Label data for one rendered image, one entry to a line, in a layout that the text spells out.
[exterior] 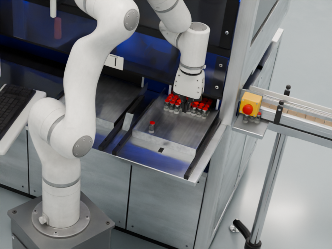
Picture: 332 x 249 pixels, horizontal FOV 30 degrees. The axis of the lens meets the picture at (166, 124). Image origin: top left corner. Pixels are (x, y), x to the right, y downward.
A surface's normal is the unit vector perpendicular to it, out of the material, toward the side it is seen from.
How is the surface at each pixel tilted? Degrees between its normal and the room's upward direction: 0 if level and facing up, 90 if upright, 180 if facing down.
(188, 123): 0
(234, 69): 90
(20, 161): 90
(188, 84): 91
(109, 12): 62
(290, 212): 0
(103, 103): 0
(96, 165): 90
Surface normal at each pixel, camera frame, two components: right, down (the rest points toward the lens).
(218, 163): -0.36, 0.51
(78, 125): 0.54, 0.00
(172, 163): 0.11, -0.80
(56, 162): 0.12, -0.41
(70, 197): 0.58, 0.52
